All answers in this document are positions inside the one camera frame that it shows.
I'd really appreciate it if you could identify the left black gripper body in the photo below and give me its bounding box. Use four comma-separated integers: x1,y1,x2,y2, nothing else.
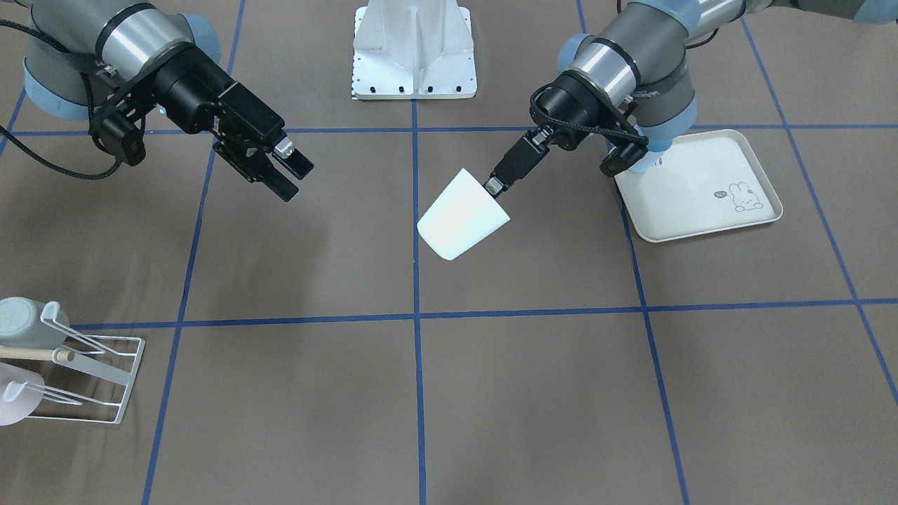
527,70,610,152

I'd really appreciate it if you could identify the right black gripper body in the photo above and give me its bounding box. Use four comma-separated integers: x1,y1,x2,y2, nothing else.
151,55,288,166

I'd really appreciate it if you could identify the cream plastic cup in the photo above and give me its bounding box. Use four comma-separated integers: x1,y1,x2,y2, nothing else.
417,168,511,261

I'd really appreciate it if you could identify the grey plastic cup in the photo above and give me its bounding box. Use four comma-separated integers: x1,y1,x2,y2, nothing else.
1,297,67,349

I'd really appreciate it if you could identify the pink plastic cup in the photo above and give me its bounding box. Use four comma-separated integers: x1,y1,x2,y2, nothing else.
1,363,45,426

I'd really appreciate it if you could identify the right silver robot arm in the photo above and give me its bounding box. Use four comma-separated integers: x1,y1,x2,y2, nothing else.
2,1,314,201

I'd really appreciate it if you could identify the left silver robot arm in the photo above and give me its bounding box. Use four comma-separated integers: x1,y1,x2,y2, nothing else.
483,1,896,198

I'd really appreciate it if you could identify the cream plastic tray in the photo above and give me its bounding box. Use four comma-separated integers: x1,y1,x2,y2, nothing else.
615,129,784,243

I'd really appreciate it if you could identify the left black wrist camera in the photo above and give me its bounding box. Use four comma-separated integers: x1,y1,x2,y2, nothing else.
600,135,649,177

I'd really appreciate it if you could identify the white wire cup rack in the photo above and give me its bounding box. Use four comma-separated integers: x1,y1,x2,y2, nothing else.
2,301,147,425

